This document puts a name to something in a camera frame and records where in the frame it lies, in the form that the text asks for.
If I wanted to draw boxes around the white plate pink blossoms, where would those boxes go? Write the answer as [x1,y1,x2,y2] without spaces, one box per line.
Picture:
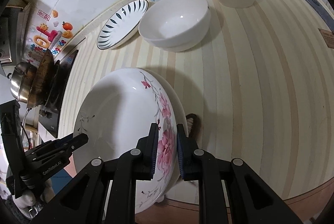
[73,68,182,213]

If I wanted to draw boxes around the white plate blue leaf rim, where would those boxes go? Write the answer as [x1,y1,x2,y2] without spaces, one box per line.
[96,0,149,50]

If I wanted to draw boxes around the plain white bowl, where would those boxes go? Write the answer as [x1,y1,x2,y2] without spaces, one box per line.
[138,0,211,52]

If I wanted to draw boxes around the black induction cooktop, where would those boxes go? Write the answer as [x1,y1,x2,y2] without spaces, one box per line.
[38,50,78,138]

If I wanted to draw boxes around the steel stacked steamer pot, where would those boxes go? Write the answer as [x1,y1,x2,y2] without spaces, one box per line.
[7,62,37,103]

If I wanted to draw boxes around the striped cat table cloth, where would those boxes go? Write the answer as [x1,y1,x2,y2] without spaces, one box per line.
[58,0,333,199]

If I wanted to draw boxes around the small brown card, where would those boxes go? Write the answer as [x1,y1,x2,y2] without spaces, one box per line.
[318,28,334,48]

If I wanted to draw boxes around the dark blue smartphone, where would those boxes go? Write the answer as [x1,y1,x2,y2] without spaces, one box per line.
[305,0,334,32]

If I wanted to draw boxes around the colourful wall stickers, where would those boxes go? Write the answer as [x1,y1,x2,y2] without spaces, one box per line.
[23,7,74,66]

